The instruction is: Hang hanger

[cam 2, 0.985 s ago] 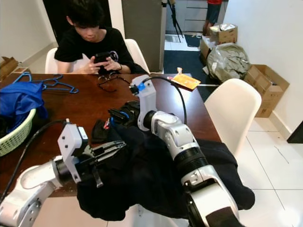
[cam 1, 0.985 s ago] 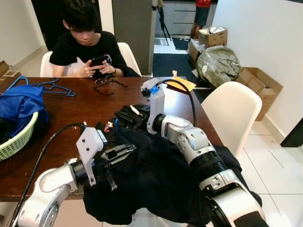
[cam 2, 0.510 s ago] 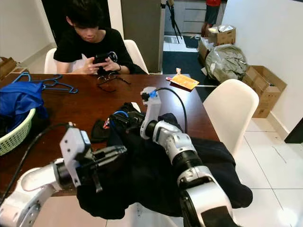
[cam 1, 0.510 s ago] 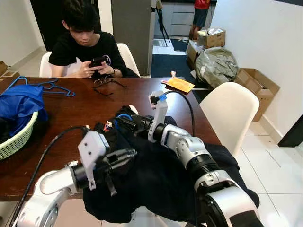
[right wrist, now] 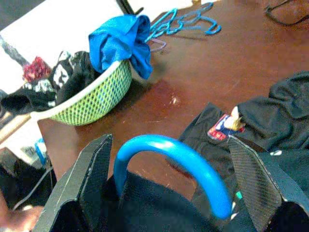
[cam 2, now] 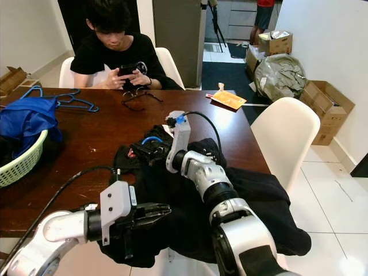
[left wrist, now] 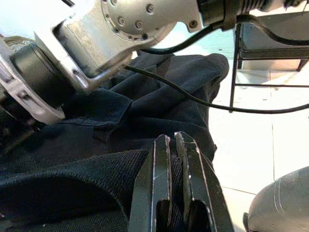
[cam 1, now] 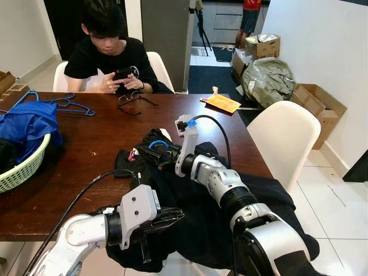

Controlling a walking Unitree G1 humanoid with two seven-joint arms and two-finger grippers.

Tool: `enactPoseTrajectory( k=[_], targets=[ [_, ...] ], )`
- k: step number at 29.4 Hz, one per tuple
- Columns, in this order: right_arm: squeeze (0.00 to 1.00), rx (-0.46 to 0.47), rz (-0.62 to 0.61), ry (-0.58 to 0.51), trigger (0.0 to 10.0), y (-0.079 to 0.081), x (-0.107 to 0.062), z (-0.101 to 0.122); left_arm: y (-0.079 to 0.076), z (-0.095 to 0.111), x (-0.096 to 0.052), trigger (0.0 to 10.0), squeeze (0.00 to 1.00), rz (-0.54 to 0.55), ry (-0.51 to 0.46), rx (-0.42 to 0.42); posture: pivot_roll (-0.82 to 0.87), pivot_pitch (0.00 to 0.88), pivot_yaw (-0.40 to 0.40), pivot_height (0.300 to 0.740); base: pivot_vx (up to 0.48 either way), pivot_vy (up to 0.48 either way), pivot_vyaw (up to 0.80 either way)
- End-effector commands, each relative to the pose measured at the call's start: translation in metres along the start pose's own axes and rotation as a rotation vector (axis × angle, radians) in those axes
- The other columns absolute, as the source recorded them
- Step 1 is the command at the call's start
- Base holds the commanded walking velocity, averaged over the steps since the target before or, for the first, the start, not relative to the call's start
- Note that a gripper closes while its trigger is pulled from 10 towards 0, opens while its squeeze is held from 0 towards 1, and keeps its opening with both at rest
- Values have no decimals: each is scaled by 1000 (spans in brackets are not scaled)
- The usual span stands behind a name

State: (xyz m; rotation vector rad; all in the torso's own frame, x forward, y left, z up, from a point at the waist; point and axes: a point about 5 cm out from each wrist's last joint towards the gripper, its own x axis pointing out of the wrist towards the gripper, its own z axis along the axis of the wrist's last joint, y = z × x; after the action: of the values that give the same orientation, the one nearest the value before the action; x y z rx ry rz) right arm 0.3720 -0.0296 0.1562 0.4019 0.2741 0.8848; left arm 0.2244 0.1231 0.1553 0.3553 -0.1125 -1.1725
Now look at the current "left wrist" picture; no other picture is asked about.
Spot grey robot leg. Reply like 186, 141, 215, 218
242, 166, 309, 232

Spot black cloth garment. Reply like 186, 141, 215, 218
0, 52, 230, 232

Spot black metal frame shelf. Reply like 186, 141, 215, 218
229, 13, 309, 114

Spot thin black cable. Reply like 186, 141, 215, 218
123, 64, 309, 115

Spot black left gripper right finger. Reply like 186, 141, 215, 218
174, 131, 234, 232

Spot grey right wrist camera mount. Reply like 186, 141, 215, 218
0, 33, 66, 125

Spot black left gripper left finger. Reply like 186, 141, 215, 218
128, 134, 173, 232

